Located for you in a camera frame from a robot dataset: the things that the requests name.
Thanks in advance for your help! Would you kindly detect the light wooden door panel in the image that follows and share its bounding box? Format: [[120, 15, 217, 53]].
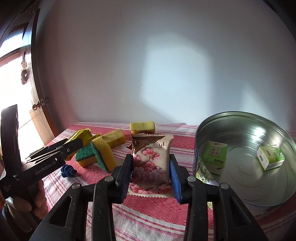
[[29, 108, 50, 148]]

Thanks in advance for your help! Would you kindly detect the yellow sponge with thin scourer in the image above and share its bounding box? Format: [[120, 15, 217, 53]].
[[130, 121, 155, 134]]

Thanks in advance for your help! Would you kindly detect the blue ridged plastic toy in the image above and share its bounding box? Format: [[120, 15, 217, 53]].
[[60, 164, 78, 179]]

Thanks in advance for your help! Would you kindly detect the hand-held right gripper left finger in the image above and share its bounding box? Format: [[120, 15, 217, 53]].
[[28, 154, 134, 241]]

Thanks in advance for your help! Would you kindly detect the hanging flower ornament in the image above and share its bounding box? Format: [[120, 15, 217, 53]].
[[20, 52, 32, 85]]

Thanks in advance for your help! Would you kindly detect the red striped tablecloth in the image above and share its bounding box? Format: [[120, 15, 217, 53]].
[[43, 122, 296, 241]]

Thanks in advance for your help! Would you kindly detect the pale green tissue pack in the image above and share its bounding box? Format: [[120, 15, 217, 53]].
[[256, 145, 285, 171]]

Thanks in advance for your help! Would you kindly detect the plain yellow sponge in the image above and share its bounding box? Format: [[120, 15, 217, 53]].
[[102, 129, 126, 149]]

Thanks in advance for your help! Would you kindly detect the pink floral snack packet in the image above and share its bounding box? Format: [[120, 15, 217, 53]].
[[128, 133, 174, 198]]

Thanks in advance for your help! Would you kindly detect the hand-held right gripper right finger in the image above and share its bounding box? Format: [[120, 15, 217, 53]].
[[169, 154, 270, 241]]

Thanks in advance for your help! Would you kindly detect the round metal tin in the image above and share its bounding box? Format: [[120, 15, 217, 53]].
[[195, 111, 296, 220]]

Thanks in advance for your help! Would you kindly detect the person's left hand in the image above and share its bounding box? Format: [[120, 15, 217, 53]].
[[6, 179, 49, 220]]

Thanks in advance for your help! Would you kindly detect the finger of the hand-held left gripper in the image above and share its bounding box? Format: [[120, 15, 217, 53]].
[[25, 149, 78, 164], [28, 138, 84, 158]]

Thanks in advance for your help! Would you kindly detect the yellow sponge with green scourer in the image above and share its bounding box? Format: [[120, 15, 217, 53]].
[[75, 142, 102, 168], [92, 136, 117, 172]]

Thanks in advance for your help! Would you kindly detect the brass door latch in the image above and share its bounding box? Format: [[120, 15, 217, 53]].
[[32, 97, 51, 110]]

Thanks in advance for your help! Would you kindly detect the dark wooden door frame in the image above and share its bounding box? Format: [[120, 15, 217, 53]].
[[0, 0, 58, 144]]

